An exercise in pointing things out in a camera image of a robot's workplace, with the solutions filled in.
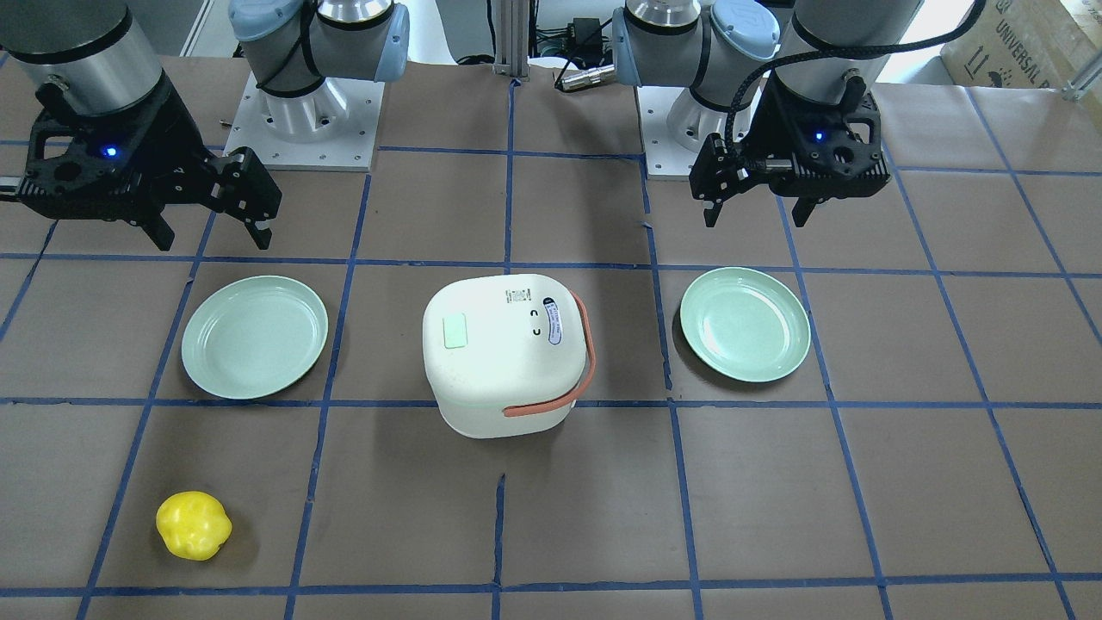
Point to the black moving gripper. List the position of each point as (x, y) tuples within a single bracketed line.
[(176, 116)]

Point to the black idle gripper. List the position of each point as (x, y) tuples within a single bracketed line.
[(769, 129)]

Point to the idle silver robot arm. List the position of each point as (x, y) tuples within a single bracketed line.
[(794, 91)]

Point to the moving silver robot arm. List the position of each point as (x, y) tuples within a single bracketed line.
[(97, 52)]

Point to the green plate near moving arm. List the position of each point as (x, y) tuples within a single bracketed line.
[(254, 337)]

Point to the green plate near idle arm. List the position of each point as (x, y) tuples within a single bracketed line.
[(745, 324)]

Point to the white rice cooker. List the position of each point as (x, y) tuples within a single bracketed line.
[(507, 355)]

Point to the black power adapter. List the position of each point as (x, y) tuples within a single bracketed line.
[(585, 37)]

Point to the cardboard box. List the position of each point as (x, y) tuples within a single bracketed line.
[(1025, 44)]

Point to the yellow toy pepper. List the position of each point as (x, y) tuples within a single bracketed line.
[(193, 525)]

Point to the idle arm base plate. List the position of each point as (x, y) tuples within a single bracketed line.
[(673, 124)]

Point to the moving arm base plate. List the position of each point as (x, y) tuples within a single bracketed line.
[(331, 129)]

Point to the aluminium frame post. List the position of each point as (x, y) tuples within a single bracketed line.
[(512, 35)]

